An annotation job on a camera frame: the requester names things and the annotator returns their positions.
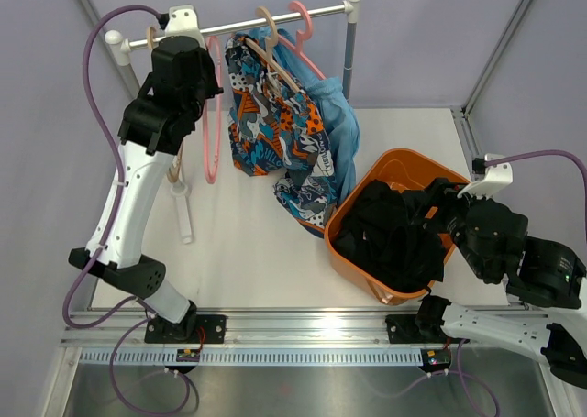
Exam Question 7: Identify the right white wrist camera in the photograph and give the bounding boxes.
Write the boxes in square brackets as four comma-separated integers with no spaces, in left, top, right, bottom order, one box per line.
[457,153,513,199]

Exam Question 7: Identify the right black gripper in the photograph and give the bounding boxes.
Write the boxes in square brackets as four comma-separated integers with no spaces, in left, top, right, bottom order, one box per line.
[400,176,491,278]

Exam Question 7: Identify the white clothes rack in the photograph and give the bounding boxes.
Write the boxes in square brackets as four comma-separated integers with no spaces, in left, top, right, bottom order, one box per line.
[103,0,363,245]

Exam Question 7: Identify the purple floor cable right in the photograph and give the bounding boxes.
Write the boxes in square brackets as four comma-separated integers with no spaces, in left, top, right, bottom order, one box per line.
[361,336,502,412]

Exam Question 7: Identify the colourful patterned shorts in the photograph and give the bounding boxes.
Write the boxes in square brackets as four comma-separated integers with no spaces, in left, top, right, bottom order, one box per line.
[225,33,338,237]

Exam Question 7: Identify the beige wooden hanger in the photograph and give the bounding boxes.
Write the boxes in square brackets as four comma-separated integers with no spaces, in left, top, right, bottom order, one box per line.
[146,26,183,183]
[245,6,300,93]

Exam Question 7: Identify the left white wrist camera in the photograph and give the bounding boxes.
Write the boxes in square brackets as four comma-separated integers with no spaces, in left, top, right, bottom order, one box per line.
[162,5,206,49]

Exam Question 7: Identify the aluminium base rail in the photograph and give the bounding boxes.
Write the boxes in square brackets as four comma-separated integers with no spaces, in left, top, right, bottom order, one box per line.
[61,309,528,349]

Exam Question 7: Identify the white slotted cable duct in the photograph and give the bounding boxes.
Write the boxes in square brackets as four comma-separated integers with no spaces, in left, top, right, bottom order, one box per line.
[79,348,424,367]

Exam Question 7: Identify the purple floor cable left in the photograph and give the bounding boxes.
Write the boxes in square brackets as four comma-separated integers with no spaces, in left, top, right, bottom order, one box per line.
[108,318,196,413]

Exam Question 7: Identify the orange plastic basket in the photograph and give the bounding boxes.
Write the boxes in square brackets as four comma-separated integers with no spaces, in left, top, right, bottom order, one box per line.
[324,148,466,305]

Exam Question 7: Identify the black shorts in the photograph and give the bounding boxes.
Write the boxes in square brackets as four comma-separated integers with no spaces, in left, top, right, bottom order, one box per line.
[334,181,447,293]

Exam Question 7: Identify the pink plastic hanger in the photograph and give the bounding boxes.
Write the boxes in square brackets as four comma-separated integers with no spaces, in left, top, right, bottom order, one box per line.
[202,34,227,185]
[279,0,326,80]

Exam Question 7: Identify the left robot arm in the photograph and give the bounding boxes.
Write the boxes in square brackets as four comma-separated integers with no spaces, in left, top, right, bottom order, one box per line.
[68,36,223,343]

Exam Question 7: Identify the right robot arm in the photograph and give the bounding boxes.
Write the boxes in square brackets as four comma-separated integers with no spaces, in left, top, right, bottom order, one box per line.
[413,178,586,388]

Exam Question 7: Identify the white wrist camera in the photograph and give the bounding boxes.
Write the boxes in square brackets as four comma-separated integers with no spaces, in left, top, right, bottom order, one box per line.
[457,153,513,199]
[162,5,206,49]

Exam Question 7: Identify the light blue shorts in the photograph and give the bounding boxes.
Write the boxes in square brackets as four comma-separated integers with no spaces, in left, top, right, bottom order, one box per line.
[246,27,360,203]

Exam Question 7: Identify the purple floor cable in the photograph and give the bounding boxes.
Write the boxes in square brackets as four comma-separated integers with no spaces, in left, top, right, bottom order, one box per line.
[361,336,502,412]
[108,318,196,413]

